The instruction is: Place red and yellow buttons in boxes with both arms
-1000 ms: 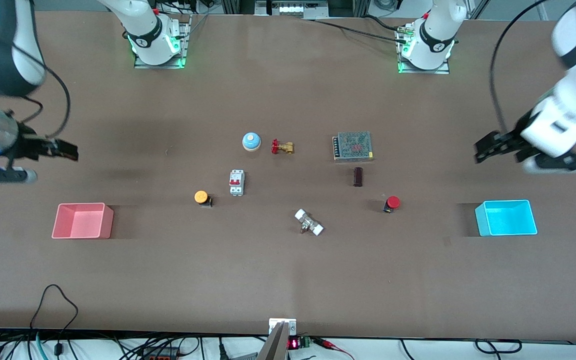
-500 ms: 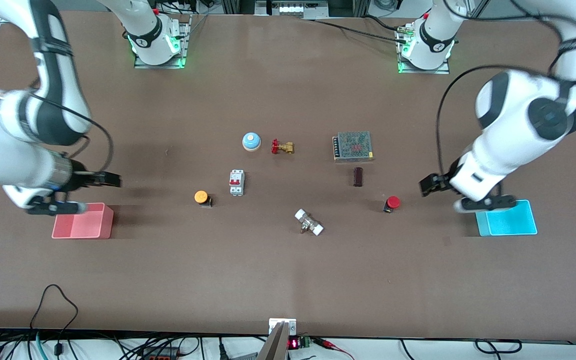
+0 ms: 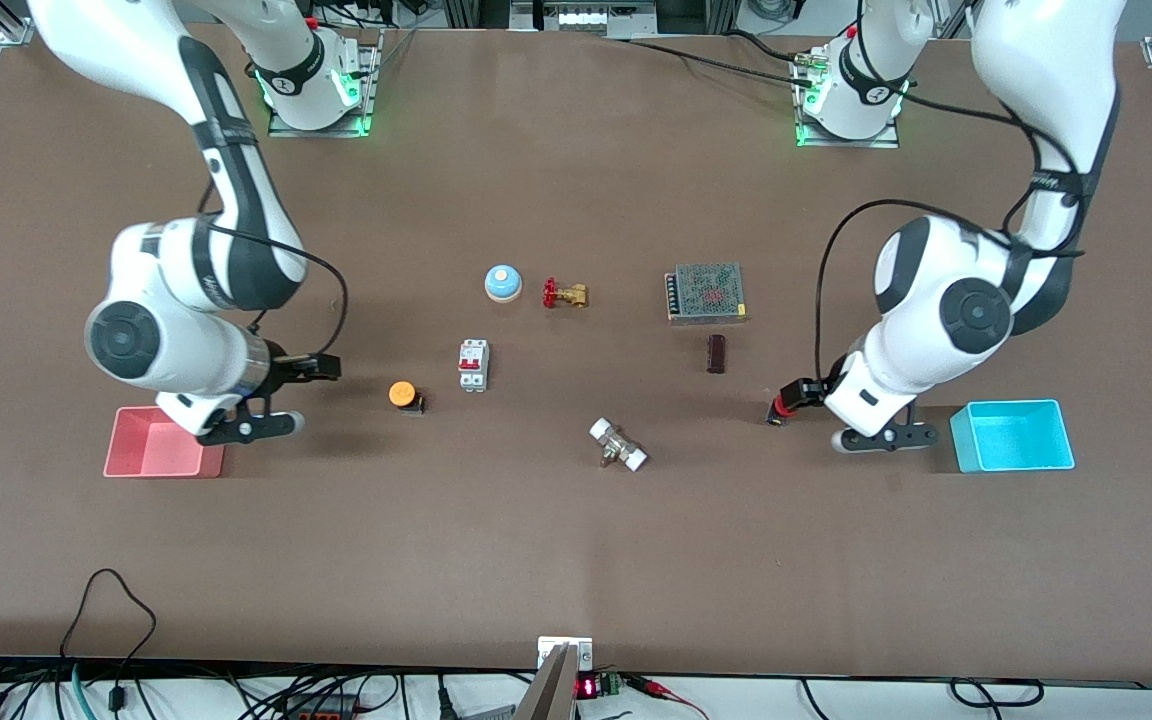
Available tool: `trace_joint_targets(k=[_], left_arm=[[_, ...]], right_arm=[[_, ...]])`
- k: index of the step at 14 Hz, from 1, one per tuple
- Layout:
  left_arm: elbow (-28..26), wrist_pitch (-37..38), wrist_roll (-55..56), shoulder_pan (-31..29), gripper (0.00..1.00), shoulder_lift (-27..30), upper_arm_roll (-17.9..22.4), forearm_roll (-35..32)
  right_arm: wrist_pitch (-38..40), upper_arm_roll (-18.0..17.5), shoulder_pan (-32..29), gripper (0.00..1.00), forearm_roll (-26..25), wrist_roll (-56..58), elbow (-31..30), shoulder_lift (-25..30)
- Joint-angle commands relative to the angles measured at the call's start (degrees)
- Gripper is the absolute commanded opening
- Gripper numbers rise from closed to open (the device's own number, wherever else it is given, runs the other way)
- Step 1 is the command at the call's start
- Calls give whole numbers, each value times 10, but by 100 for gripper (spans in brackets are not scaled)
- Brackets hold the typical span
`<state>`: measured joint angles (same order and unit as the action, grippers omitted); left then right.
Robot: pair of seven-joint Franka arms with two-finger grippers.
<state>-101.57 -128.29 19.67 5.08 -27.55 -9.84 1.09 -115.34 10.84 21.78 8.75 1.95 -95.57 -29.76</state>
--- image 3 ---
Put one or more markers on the pink plastic box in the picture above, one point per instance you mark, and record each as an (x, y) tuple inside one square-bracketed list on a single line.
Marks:
[(151, 455)]

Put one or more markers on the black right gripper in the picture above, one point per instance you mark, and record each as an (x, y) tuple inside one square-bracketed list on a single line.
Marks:
[(285, 372)]

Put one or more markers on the metal mesh power supply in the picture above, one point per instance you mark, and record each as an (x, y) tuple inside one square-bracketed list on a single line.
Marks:
[(706, 292)]

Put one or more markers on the cyan plastic box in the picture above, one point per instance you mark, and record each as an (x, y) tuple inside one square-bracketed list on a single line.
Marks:
[(1011, 440)]

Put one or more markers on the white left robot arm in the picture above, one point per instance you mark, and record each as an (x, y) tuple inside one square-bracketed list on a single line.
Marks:
[(916, 350)]

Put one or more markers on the red mushroom push button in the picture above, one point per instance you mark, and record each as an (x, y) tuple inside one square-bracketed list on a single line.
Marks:
[(784, 406)]

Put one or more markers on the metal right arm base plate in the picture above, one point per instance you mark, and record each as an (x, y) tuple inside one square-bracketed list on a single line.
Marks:
[(296, 131)]

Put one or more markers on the grey metal bar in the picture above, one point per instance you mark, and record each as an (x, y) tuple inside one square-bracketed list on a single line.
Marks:
[(551, 695)]

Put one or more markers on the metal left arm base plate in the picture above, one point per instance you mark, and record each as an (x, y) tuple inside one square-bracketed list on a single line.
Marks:
[(846, 143)]

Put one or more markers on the blue round bell button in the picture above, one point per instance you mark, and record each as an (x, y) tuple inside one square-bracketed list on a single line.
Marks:
[(503, 284)]

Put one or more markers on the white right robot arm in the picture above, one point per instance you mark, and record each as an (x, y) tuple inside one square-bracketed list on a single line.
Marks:
[(196, 350)]

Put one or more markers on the red digit display module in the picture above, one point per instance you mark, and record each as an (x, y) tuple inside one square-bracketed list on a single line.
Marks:
[(588, 687)]

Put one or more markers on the small aluminium bracket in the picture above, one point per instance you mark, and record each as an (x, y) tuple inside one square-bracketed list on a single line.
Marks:
[(548, 650)]

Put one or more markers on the red clip lead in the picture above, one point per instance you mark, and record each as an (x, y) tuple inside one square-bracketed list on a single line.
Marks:
[(658, 688)]

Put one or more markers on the silver equipment behind table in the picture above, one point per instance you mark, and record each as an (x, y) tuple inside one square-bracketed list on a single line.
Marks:
[(576, 18)]

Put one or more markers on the metal fitting white end caps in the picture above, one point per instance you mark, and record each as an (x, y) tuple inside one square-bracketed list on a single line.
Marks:
[(619, 445)]

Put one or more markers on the yellow mushroom push button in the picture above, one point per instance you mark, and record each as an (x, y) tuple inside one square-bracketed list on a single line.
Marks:
[(401, 393)]

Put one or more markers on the white circuit breaker red switch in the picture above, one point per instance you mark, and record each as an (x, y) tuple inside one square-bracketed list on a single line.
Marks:
[(473, 370)]

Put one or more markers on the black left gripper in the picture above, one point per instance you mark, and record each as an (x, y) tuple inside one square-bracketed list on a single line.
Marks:
[(820, 389)]

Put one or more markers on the dark brown rectangular block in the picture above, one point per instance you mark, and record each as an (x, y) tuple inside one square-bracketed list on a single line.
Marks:
[(717, 354)]

